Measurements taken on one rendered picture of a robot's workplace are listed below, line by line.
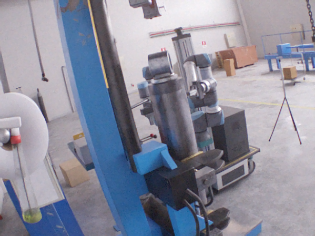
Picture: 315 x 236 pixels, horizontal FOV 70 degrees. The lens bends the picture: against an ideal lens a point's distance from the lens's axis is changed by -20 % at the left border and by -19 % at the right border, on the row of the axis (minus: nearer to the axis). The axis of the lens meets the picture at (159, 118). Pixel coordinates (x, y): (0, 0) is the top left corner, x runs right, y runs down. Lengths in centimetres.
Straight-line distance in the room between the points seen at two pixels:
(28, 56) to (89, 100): 1090
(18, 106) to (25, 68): 1138
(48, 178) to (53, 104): 1114
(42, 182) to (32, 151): 32
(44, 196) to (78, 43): 77
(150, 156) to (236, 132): 177
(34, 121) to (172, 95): 95
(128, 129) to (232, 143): 183
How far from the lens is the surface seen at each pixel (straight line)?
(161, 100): 155
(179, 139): 160
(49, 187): 112
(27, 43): 1231
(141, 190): 160
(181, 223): 149
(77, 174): 427
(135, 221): 167
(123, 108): 132
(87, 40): 140
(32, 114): 80
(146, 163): 138
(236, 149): 307
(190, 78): 227
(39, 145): 81
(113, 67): 130
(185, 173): 132
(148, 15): 178
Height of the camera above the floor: 165
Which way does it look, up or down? 14 degrees down
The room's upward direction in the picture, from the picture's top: 14 degrees counter-clockwise
